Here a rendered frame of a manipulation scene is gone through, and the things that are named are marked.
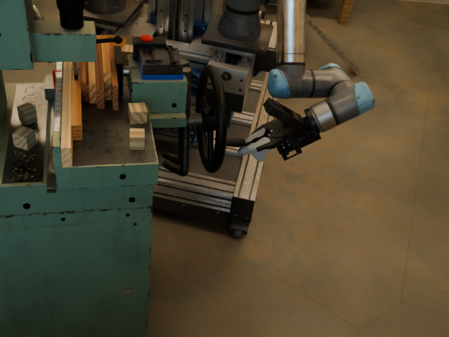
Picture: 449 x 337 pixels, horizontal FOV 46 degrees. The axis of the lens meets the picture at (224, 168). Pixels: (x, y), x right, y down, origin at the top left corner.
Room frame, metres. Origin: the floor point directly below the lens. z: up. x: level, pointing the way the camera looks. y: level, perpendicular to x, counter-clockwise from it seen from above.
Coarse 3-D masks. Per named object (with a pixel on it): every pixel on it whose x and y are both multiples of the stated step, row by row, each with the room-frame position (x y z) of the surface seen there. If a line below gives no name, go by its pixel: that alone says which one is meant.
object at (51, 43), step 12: (36, 24) 1.06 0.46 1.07; (48, 24) 1.07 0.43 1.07; (84, 24) 1.10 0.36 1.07; (36, 36) 1.02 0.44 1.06; (48, 36) 1.03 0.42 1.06; (60, 36) 1.04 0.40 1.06; (72, 36) 1.04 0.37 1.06; (84, 36) 1.05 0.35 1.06; (36, 48) 1.02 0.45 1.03; (48, 48) 1.03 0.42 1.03; (60, 48) 1.03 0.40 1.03; (72, 48) 1.04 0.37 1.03; (84, 48) 1.05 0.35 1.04; (96, 48) 1.06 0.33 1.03; (36, 60) 1.02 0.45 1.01; (48, 60) 1.03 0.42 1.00; (60, 60) 1.03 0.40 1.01; (72, 60) 1.04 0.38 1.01; (84, 60) 1.05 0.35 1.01; (96, 60) 1.06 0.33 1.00
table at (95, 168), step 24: (120, 96) 1.09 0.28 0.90; (96, 120) 0.97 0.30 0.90; (120, 120) 0.99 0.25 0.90; (168, 120) 1.07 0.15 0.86; (96, 144) 0.88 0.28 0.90; (120, 144) 0.90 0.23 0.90; (144, 144) 0.91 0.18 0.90; (72, 168) 0.80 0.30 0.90; (96, 168) 0.81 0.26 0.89; (120, 168) 0.83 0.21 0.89; (144, 168) 0.84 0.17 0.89
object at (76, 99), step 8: (72, 64) 1.14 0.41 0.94; (72, 72) 1.10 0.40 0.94; (72, 80) 1.06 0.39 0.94; (72, 88) 1.03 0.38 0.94; (80, 88) 1.03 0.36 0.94; (72, 96) 1.00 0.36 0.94; (80, 96) 1.00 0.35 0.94; (72, 104) 0.96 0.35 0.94; (80, 104) 0.97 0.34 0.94; (72, 112) 0.93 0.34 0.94; (80, 112) 0.94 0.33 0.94; (72, 120) 0.90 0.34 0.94; (80, 120) 0.91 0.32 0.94; (72, 128) 0.89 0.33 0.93; (80, 128) 0.89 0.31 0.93; (72, 136) 0.89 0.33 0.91; (80, 136) 0.89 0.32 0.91
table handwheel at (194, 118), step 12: (204, 72) 1.24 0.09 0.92; (216, 72) 1.18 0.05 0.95; (204, 84) 1.28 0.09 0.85; (216, 84) 1.13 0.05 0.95; (204, 96) 1.30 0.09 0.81; (216, 96) 1.11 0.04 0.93; (204, 108) 1.18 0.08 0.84; (216, 108) 1.08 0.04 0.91; (192, 120) 1.15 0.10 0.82; (204, 120) 1.15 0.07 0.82; (216, 120) 1.07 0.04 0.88; (204, 132) 1.25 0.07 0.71; (216, 132) 1.05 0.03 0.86; (204, 144) 1.21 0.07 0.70; (216, 144) 1.05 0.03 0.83; (204, 156) 1.17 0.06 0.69; (216, 156) 1.04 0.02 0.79; (216, 168) 1.06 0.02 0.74
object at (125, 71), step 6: (114, 48) 1.16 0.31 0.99; (120, 48) 1.15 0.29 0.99; (120, 54) 1.12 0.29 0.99; (120, 60) 1.09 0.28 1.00; (120, 66) 1.08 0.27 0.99; (126, 66) 1.13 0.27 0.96; (132, 66) 1.13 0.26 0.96; (138, 66) 1.13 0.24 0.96; (120, 72) 1.08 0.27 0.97; (126, 72) 1.11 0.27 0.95; (120, 78) 1.08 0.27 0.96; (120, 84) 1.08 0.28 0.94; (120, 90) 1.08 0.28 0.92
